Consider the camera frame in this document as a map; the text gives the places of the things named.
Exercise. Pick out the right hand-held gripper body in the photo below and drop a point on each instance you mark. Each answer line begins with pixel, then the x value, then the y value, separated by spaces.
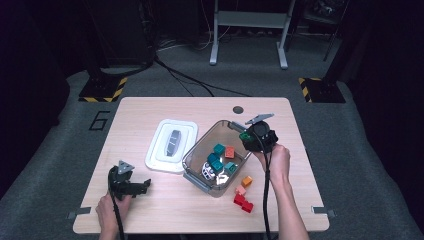
pixel 263 136

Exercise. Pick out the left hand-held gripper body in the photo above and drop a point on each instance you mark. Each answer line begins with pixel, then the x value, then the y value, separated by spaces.
pixel 121 183

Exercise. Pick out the green toy block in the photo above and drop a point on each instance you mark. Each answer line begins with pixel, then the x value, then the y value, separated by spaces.
pixel 246 135

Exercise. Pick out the coral toy block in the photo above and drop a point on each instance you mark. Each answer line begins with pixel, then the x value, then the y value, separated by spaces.
pixel 229 152

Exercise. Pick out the teal toy block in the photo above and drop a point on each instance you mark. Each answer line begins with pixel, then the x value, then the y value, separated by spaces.
pixel 230 167
pixel 212 157
pixel 219 149
pixel 217 165

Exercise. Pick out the white toy car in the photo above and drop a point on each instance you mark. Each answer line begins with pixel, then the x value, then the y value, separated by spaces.
pixel 208 171

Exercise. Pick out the brown transparent storage box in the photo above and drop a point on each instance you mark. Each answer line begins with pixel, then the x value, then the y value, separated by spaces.
pixel 200 181

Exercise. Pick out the person's right hand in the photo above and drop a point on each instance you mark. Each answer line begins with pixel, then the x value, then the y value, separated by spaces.
pixel 275 163

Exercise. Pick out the person's left hand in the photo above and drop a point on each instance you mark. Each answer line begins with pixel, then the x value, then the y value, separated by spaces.
pixel 111 213

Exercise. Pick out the dark round table grommet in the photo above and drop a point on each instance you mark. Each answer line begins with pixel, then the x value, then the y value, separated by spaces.
pixel 238 109

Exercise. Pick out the orange toy block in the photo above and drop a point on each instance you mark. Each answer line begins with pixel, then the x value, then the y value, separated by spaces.
pixel 247 181

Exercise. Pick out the pink toy block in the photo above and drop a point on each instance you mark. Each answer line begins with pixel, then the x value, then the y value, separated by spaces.
pixel 240 190

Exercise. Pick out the grey tape strip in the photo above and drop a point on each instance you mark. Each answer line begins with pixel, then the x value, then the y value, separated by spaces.
pixel 323 211
pixel 79 212

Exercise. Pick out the red toy block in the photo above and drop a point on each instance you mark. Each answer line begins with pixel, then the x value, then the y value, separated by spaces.
pixel 247 206
pixel 239 199

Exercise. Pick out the black base with yellow stripes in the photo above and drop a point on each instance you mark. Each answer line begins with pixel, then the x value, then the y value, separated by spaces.
pixel 323 90
pixel 100 89

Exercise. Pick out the black cabinet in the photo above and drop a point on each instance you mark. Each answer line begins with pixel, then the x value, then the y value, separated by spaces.
pixel 120 30

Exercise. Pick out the grey metal stand frame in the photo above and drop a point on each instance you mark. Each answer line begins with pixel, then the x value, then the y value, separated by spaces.
pixel 251 19

